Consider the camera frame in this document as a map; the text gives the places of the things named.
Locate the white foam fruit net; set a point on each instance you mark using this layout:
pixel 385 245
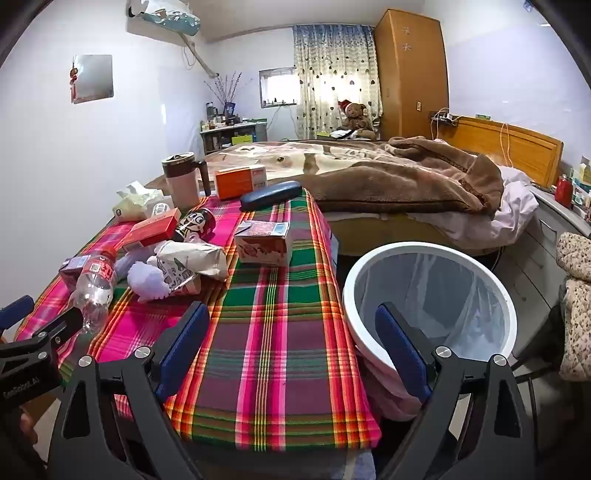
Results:
pixel 143 281

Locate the floral quilted cloth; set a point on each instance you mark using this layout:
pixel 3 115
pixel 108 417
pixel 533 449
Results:
pixel 577 323

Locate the white round trash bin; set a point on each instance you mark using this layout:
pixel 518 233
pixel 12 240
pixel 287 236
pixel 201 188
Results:
pixel 369 272

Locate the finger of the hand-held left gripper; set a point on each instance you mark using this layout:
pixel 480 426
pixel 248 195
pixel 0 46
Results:
pixel 55 330
pixel 16 313

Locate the yellow tissue pack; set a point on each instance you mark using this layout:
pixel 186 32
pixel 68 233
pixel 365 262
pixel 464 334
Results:
pixel 134 203

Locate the cluttered shelf desk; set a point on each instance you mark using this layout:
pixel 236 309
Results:
pixel 231 134

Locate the white power strip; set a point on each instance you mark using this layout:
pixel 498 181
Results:
pixel 444 117

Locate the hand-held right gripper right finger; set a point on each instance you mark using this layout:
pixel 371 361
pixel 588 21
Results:
pixel 401 355

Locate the orange cardboard box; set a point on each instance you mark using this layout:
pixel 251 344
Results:
pixel 235 182

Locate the patterned curtain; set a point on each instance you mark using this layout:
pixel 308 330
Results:
pixel 332 69

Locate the red and white carton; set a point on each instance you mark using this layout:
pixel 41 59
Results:
pixel 261 244

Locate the wooden bed headboard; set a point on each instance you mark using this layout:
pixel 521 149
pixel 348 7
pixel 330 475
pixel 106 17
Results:
pixel 531 147

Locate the covered air conditioner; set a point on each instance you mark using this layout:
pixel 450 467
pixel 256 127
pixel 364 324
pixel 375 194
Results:
pixel 171 18

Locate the wooden wardrobe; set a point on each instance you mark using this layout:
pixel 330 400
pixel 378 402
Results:
pixel 411 74

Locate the small red box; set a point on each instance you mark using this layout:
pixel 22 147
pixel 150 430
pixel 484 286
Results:
pixel 71 270

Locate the clear plastic water bottle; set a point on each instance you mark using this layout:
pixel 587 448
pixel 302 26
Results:
pixel 94 290

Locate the person's left hand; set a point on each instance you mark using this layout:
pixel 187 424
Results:
pixel 27 427

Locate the brown teddy bear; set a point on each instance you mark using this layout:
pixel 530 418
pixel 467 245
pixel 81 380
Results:
pixel 355 117

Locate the pale pink bedsheet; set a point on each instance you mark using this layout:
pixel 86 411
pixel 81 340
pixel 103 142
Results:
pixel 503 212

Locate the cartoon printed can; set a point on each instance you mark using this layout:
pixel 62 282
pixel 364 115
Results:
pixel 196 224

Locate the vase with dry branches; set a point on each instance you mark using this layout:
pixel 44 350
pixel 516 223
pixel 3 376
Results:
pixel 228 90

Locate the brown fleece blanket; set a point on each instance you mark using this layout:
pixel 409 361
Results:
pixel 392 180

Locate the printed paper cup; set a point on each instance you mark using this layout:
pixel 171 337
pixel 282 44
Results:
pixel 194 263

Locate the plaid tablecloth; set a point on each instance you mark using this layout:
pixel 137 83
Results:
pixel 277 332

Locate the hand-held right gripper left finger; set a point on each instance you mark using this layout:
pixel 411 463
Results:
pixel 184 341

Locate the air conditioner pipe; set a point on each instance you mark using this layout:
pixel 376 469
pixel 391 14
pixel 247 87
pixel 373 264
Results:
pixel 198 57

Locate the navy glasses case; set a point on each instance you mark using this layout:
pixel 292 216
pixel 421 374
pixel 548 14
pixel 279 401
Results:
pixel 270 196

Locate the shiny wall poster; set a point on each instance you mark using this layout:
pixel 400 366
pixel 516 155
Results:
pixel 94 78

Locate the red hanging ornament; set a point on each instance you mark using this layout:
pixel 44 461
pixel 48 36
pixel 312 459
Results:
pixel 74 85

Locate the long red cardboard box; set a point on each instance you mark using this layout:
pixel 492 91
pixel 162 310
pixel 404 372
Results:
pixel 152 228

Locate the clear plastic bin liner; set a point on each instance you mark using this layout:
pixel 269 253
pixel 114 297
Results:
pixel 443 295

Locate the grey bedside cabinet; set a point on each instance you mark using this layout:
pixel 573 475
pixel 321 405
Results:
pixel 531 240

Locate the small window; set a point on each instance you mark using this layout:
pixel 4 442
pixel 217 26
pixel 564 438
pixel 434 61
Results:
pixel 277 87

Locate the red bottle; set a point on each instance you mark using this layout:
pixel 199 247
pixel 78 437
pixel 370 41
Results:
pixel 563 191

